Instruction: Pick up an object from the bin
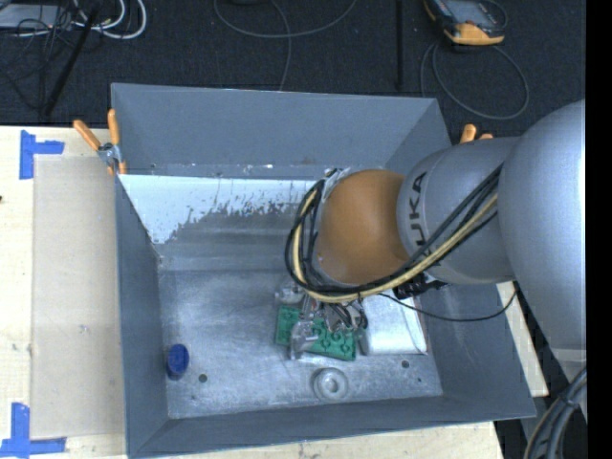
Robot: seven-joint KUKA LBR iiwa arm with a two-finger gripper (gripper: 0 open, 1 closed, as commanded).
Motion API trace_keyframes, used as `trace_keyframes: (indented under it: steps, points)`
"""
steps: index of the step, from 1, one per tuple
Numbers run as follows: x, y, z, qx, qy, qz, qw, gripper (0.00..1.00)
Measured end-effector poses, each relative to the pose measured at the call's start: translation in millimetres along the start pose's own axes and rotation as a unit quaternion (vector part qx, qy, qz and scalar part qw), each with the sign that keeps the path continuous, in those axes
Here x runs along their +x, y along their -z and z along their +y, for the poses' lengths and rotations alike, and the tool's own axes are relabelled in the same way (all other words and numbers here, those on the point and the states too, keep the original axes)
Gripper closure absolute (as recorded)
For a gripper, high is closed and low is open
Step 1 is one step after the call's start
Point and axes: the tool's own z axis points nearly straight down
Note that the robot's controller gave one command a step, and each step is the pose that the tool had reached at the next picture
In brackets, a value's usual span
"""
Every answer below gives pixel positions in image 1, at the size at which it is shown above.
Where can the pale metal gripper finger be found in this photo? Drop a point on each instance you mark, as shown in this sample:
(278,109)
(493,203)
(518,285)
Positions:
(301,340)

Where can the dark green flat block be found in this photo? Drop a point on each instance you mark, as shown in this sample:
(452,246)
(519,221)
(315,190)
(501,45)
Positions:
(334,344)

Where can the clear round glass thing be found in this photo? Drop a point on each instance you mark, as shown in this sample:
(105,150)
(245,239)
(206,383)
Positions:
(287,293)

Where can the white flat box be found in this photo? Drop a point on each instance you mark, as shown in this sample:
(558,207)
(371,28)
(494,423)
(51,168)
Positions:
(389,328)

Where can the grey metal bin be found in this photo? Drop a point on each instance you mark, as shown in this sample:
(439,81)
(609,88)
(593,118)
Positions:
(229,313)

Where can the small blue cylinder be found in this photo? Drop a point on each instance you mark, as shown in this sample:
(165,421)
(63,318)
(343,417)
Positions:
(177,360)

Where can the pale flat board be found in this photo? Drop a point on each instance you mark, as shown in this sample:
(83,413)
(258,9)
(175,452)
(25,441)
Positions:
(72,280)

